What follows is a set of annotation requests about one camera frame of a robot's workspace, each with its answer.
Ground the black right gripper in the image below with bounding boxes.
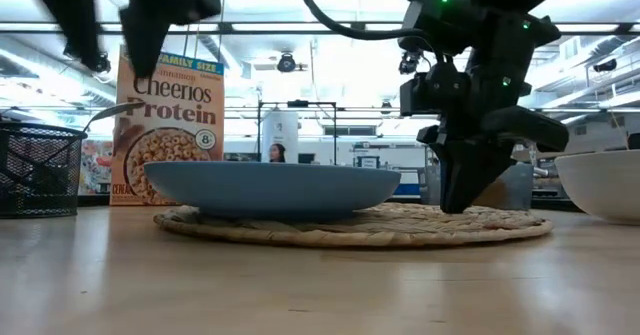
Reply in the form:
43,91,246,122
417,93,571,214

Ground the Cheerios Protein cereal box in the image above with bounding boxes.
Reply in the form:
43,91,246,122
109,44,226,207

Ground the round woven straw placemat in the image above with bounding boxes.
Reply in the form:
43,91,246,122
153,202,555,249

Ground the white ceramic bowl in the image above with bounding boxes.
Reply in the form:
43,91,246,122
554,149,640,226

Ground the grey storage bin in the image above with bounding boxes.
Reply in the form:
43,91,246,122
422,162,535,211

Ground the colourful floral poster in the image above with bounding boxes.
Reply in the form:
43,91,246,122
78,139,114,196

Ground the white ceiling air vent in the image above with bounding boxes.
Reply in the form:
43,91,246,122
559,36,582,62

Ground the white cylindrical column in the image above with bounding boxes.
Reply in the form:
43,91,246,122
262,110,300,164

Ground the blue plate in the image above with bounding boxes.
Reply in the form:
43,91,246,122
143,160,402,221

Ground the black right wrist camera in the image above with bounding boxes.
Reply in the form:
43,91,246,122
399,69,471,117

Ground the black ceiling camera with cable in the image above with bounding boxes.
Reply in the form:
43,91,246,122
398,49,424,75

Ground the black overhead frame bar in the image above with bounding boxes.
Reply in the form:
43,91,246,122
0,21,640,37

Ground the black mesh wire basket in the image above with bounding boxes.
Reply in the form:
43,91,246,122
0,120,89,220

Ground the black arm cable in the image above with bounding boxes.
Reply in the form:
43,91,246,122
298,0,431,42

